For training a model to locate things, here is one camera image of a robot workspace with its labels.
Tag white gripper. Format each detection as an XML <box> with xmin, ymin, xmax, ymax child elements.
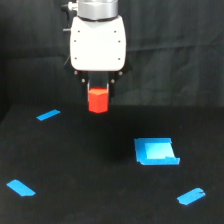
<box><xmin>64</xmin><ymin>16</ymin><xmax>131</xmax><ymax>99</ymax></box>

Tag red hexagonal block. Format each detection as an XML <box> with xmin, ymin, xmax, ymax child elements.
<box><xmin>88</xmin><ymin>87</ymin><xmax>108</xmax><ymax>113</ymax></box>

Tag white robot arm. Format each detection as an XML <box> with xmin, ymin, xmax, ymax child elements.
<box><xmin>61</xmin><ymin>0</ymin><xmax>127</xmax><ymax>98</ymax></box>

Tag blue tape strip far left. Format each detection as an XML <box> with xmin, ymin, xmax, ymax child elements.
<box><xmin>36</xmin><ymin>109</ymin><xmax>60</xmax><ymax>121</ymax></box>

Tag blue tape strip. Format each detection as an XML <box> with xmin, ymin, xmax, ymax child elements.
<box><xmin>7</xmin><ymin>180</ymin><xmax>35</xmax><ymax>197</ymax></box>
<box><xmin>36</xmin><ymin>109</ymin><xmax>60</xmax><ymax>121</ymax></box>
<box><xmin>177</xmin><ymin>188</ymin><xmax>206</xmax><ymax>205</ymax></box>

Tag black backdrop cloth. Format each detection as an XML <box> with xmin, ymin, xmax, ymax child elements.
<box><xmin>0</xmin><ymin>0</ymin><xmax>224</xmax><ymax>107</ymax></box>

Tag blue tape strip near left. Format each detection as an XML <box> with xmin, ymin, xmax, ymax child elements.
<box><xmin>7</xmin><ymin>180</ymin><xmax>35</xmax><ymax>197</ymax></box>

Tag blue tape strip near right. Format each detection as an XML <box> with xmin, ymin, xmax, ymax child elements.
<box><xmin>177</xmin><ymin>188</ymin><xmax>206</xmax><ymax>205</ymax></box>

